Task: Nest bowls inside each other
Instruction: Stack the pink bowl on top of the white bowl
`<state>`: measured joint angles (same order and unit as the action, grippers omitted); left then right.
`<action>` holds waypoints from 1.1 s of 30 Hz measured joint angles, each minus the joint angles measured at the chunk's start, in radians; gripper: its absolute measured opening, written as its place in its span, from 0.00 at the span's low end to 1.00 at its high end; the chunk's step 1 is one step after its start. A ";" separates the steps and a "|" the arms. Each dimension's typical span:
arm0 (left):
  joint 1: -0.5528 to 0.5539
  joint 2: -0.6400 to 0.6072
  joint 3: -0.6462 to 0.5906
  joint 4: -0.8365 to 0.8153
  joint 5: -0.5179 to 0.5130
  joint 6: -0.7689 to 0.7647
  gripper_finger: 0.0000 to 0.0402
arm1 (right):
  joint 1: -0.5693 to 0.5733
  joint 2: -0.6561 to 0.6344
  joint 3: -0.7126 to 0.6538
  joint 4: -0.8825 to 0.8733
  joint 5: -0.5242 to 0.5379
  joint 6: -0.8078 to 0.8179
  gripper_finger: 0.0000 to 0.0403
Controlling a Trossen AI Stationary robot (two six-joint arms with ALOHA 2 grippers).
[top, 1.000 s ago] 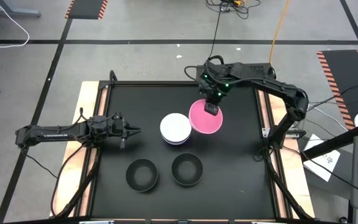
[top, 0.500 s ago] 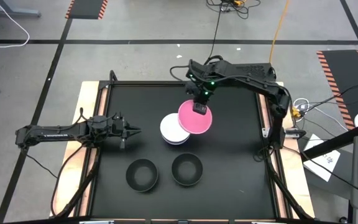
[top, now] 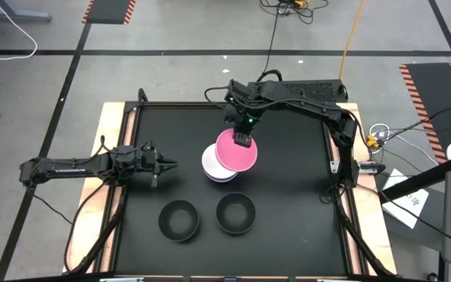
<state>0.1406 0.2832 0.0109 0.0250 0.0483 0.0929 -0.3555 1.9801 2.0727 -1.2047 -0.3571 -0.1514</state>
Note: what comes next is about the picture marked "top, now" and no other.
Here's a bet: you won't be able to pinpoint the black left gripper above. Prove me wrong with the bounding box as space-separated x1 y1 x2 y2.
132 142 179 189

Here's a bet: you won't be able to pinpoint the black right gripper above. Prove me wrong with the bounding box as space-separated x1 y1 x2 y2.
224 81 266 149

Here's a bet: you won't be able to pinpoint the pink bowl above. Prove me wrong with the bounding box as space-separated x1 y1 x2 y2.
215 128 258 173

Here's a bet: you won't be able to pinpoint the white bowl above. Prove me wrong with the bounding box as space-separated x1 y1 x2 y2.
200 143 239 182

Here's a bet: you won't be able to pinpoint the black bowl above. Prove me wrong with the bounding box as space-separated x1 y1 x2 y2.
157 199 200 243
215 192 257 235

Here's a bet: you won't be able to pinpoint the wooden table board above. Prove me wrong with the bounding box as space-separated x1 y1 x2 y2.
327 102 398 275
63 102 136 274

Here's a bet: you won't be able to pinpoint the black computer case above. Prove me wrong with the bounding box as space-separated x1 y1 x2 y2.
247 79 348 104

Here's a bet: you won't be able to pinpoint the black hazard-striped floor mat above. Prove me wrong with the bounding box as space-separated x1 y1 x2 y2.
399 62 451 165
81 0 137 26

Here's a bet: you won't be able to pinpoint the white paper sheet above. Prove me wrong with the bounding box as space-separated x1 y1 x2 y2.
381 168 430 230

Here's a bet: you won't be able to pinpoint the grey desk foot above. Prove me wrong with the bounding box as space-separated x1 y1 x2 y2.
0 0 52 23

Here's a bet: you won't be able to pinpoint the black computer cable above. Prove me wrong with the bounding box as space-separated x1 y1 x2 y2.
260 7 284 83

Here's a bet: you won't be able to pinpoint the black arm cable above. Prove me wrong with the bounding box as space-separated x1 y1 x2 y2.
32 182 109 274

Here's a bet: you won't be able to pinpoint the white coiled cable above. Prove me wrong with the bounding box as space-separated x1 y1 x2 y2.
368 123 440 165

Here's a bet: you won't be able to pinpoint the tangled black cables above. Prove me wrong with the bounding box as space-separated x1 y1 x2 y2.
259 0 330 25

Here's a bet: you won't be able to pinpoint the thin black cable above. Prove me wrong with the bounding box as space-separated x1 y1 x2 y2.
380 191 451 251
381 102 451 142

